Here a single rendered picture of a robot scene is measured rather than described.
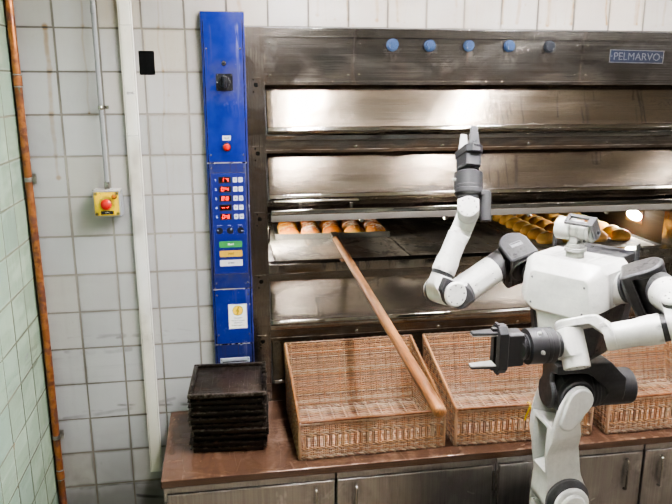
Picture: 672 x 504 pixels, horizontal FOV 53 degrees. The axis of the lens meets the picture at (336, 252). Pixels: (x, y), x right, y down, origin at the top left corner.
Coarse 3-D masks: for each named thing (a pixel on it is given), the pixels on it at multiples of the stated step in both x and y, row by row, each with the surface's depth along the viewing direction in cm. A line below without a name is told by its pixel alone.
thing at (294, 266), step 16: (400, 256) 290; (416, 256) 290; (432, 256) 290; (464, 256) 290; (480, 256) 291; (640, 256) 303; (656, 256) 305; (272, 272) 277; (288, 272) 278; (304, 272) 280
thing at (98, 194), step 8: (96, 192) 252; (104, 192) 252; (112, 192) 253; (120, 192) 255; (96, 200) 252; (112, 200) 253; (120, 200) 254; (96, 208) 253; (112, 208) 254; (120, 208) 255; (96, 216) 254; (104, 216) 254; (112, 216) 255
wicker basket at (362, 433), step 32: (288, 352) 282; (352, 352) 287; (384, 352) 289; (416, 352) 282; (288, 384) 272; (320, 384) 284; (352, 384) 286; (384, 384) 289; (288, 416) 275; (320, 416) 275; (352, 416) 275; (384, 416) 246; (416, 416) 248; (320, 448) 244; (352, 448) 247; (384, 448) 249; (416, 448) 251
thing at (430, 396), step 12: (336, 240) 307; (348, 264) 269; (360, 276) 250; (372, 300) 223; (384, 312) 211; (384, 324) 203; (396, 336) 192; (396, 348) 186; (408, 360) 176; (420, 372) 168; (420, 384) 163; (432, 396) 155; (432, 408) 152; (444, 408) 151
